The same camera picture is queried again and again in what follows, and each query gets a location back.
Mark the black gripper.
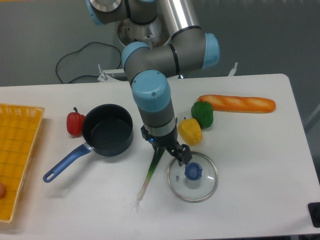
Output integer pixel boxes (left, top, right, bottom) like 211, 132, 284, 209
140, 126, 193, 167

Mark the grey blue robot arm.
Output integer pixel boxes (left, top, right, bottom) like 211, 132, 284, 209
86, 0, 220, 165

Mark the green onion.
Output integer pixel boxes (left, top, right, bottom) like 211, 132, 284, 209
131, 147, 165, 211

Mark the yellow bell pepper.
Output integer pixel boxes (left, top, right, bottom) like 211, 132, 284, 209
177, 118, 203, 146

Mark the glass lid blue knob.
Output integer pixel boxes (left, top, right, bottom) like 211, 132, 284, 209
167, 151, 219, 203

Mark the green bell pepper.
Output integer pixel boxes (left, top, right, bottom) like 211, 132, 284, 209
191, 101, 214, 129

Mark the baguette bread loaf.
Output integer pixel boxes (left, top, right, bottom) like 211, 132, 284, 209
197, 94, 276, 114

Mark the right table clamp screw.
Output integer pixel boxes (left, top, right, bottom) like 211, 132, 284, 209
227, 62, 238, 77

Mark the red bell pepper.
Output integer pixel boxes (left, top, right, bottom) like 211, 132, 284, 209
66, 107, 85, 137

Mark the black device table corner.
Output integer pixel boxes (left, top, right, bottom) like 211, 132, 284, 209
307, 202, 320, 228

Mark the yellow woven basket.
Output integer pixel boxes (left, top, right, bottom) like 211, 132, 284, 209
0, 103, 45, 223

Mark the dark saucepan blue handle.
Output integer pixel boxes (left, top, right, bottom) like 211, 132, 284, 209
43, 103, 134, 183

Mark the white table clamp bracket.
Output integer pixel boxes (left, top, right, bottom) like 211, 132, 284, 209
97, 64, 128, 83

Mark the black cable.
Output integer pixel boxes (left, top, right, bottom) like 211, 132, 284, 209
55, 41, 122, 84

